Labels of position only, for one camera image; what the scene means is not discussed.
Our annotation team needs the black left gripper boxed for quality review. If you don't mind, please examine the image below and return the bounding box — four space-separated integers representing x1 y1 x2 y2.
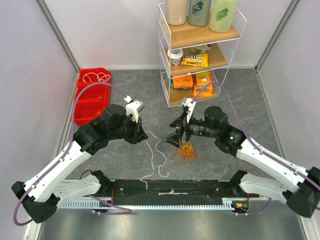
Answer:
109 114 148 145

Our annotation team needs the orange yellow cable bundle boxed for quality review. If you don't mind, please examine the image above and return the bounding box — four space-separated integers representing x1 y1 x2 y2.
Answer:
173 140 201 163

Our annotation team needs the white cable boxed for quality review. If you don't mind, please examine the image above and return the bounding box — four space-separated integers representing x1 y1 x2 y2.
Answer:
83 71 111 83
139 131 169 192

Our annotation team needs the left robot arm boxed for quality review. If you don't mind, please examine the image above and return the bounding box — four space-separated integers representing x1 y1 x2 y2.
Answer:
11 100 148 224

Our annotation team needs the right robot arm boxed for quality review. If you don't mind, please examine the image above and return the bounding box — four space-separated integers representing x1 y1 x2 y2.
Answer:
164 106 320 218

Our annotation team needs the orange snack box left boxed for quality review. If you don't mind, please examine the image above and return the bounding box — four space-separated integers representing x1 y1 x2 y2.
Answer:
173 75 194 90

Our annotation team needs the orange snack box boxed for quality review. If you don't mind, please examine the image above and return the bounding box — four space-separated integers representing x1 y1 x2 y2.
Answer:
173 75 194 90
193 71 213 97

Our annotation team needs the orange snack box right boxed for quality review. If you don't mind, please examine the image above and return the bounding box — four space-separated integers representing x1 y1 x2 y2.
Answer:
193 71 213 97

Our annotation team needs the red storage bin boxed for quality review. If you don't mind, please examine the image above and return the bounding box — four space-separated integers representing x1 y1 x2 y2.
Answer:
74 67 112 127

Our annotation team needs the yellow candy bag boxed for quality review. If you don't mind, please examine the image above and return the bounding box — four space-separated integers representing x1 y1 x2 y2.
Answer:
180 53 209 68

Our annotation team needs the coffee cup with lid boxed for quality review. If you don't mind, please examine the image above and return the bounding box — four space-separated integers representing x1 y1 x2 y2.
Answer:
167 48 184 66

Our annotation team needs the white brown snack pack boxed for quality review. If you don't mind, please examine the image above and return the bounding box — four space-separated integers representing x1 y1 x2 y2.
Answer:
190 43 212 54

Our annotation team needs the beige bottle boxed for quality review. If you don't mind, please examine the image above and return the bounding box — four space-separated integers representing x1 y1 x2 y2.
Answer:
165 0 188 26

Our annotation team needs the grey green bottle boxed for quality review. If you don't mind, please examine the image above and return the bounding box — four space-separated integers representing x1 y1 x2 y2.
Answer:
188 0 212 27

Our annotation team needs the light green bottle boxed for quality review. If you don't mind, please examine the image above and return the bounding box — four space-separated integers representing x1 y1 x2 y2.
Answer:
209 0 237 33

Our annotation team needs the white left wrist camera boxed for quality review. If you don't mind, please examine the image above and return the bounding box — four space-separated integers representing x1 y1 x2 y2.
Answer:
124 95 144 123

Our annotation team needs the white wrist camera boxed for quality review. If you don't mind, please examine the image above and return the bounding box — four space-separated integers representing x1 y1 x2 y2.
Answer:
124 95 144 123
180 97 196 124

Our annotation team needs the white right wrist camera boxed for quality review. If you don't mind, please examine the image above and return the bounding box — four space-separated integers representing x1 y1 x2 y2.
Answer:
180 97 196 124

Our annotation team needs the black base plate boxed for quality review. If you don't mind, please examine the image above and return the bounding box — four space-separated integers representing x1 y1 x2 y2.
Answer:
110 179 246 204

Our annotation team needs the white wire shelf rack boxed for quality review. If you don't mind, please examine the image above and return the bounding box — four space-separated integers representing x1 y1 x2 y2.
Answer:
158 3 247 107

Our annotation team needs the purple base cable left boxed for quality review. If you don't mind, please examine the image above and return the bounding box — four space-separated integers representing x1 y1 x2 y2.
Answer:
87 194 133 216

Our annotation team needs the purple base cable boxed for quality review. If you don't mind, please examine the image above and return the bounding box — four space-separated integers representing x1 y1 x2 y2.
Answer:
87 194 133 216
234 196 273 216

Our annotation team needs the slotted cable duct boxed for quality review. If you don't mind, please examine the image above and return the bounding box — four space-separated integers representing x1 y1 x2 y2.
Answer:
59 198 235 211

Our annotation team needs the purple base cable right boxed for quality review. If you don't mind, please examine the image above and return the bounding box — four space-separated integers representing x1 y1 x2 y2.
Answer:
234 196 273 216

